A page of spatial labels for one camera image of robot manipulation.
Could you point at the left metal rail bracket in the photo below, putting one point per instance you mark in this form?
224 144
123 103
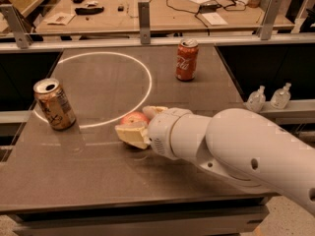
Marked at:
19 26

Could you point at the wooden background desk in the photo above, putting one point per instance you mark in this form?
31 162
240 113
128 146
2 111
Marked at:
166 16

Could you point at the metal rail bracket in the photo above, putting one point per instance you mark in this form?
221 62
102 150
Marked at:
265 30
144 21
19 26

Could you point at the red coke can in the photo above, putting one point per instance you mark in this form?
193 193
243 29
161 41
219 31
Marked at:
187 53

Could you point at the clear sanitizer bottle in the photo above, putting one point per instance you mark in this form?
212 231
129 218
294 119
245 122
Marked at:
256 100
281 97

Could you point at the black power adapter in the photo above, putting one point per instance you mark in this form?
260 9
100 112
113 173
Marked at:
209 7

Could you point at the white paper card left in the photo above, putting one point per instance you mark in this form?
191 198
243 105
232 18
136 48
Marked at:
60 19

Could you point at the right metal rail bracket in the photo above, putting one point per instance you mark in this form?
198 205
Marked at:
265 30

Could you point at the clear sanitizer bottle right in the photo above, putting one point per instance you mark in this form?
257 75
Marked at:
281 97

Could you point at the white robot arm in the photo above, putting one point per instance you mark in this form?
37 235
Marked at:
238 146

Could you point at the white paper card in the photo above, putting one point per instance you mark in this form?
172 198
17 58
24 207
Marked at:
214 19
60 19

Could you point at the black flat device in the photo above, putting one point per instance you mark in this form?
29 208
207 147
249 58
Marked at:
89 11

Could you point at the middle metal rail bracket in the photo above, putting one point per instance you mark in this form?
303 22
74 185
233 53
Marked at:
144 21

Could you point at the tan opened drink can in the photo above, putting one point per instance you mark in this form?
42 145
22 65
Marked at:
54 104

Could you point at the red apple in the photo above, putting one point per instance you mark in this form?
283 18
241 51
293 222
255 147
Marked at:
134 117

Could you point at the white paper card right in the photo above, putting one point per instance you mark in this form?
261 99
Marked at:
214 19

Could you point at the clear sanitizer bottle left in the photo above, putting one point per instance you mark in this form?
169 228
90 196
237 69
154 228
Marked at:
256 100

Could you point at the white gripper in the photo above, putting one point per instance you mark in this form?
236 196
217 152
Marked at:
162 130

